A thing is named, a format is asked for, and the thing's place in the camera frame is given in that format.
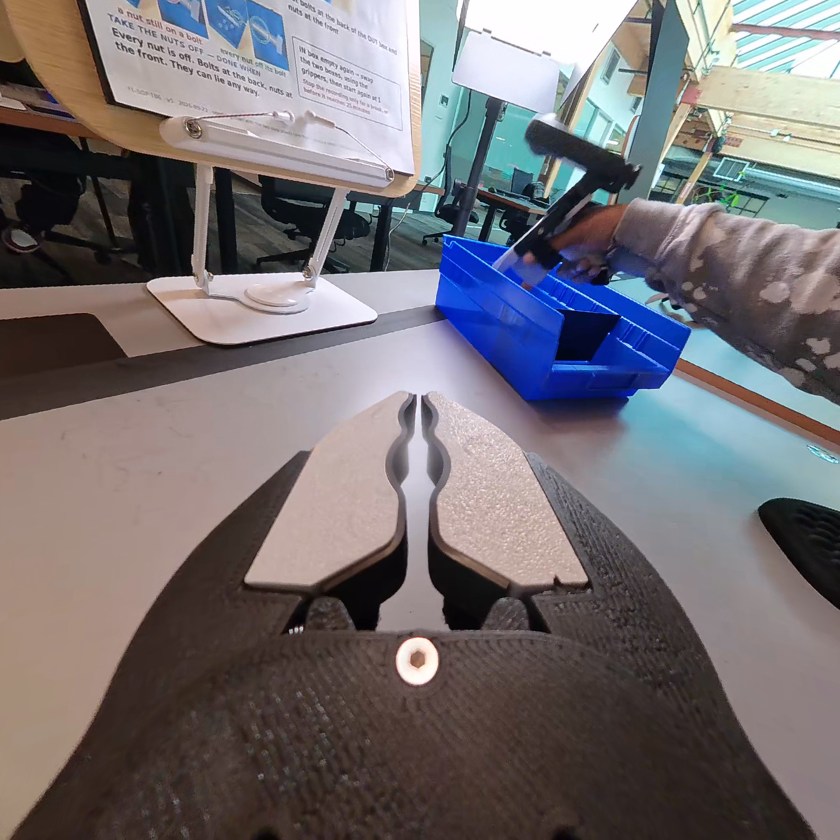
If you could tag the person's right hand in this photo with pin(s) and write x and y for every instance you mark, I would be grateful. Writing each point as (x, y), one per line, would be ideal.
(590, 236)

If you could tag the wooden table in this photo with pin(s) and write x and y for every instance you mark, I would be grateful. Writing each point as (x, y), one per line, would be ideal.
(512, 200)

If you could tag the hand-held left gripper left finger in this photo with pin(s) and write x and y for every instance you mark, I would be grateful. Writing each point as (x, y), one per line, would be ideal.
(328, 512)

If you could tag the wooden document board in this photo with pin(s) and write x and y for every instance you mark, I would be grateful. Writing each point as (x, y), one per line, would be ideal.
(59, 79)

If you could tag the LED light panel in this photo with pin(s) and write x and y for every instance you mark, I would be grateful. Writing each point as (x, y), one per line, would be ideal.
(505, 72)

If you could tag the white document stand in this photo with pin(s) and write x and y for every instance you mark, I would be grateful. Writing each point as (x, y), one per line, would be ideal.
(262, 315)

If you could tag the person's right forearm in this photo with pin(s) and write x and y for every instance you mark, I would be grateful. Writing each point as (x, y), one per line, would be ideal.
(735, 275)

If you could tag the black light stand pole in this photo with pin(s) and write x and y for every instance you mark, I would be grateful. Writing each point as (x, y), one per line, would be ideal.
(482, 164)

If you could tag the black office chair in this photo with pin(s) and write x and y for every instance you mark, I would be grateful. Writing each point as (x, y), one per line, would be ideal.
(453, 213)
(308, 210)

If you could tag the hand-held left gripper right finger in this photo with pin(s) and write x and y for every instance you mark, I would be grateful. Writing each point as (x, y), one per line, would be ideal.
(505, 518)

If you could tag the blue plastic bin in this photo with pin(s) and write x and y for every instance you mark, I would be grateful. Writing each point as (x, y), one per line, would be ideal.
(499, 315)

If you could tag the round table sticker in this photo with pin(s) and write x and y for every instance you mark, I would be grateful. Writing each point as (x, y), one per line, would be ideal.
(823, 453)

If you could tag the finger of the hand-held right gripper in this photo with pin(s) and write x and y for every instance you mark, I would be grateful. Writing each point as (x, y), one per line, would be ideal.
(525, 266)

